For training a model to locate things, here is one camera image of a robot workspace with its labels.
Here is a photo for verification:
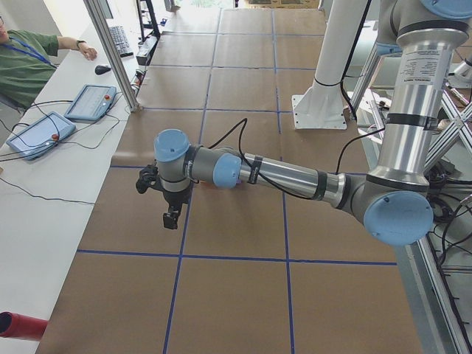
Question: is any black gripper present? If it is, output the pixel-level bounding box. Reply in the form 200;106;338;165
162;186;191;229

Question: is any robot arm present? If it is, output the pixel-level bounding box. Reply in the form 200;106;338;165
136;1;471;246

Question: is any person's hand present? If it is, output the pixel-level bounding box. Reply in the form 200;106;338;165
78;42;97;61

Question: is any brown paper table cover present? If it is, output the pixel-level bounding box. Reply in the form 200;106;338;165
38;9;422;353

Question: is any far teach pendant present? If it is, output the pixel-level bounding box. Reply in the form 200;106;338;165
64;84;117;122

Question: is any teach pendant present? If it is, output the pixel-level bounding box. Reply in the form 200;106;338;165
64;84;117;122
6;111;76;160

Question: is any near teach pendant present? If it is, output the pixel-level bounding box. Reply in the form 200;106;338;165
6;111;76;160

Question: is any black computer mouse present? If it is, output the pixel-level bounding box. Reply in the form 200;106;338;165
94;65;111;75

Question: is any black keyboard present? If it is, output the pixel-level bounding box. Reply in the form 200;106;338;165
108;26;133;58

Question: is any red cylinder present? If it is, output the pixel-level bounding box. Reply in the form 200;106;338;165
1;311;49;341

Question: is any person in green shirt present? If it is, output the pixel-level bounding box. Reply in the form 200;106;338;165
1;20;87;108

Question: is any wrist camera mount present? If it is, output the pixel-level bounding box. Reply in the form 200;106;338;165
136;164;162;194

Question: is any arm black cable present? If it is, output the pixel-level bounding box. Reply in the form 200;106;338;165
201;117;386;200

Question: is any white pedestal base plate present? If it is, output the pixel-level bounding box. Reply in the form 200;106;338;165
291;82;347;130

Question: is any aluminium frame post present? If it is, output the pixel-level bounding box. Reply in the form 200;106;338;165
83;0;142;112

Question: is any white camera pedestal column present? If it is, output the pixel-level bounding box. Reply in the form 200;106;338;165
313;0;371;88

